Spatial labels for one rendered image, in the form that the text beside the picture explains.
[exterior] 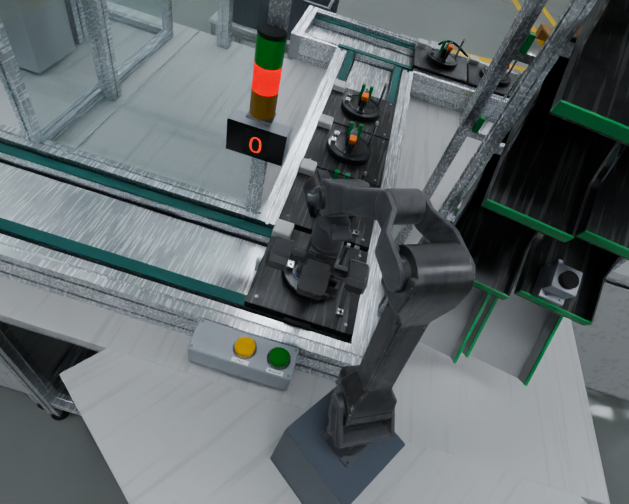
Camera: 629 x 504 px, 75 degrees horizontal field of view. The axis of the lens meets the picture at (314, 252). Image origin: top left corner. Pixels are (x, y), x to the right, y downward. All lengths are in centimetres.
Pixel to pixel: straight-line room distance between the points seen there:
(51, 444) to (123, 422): 96
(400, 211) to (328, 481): 42
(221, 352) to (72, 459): 107
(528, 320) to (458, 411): 26
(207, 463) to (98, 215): 62
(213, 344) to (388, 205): 52
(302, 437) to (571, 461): 67
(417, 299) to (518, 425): 75
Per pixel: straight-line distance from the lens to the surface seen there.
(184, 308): 89
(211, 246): 103
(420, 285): 39
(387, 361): 50
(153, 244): 104
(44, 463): 185
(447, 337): 92
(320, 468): 69
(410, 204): 45
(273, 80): 79
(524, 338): 98
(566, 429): 120
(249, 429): 90
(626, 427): 263
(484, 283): 79
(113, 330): 100
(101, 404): 94
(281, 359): 83
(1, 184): 125
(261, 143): 85
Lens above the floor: 172
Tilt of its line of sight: 50 degrees down
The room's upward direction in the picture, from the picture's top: 19 degrees clockwise
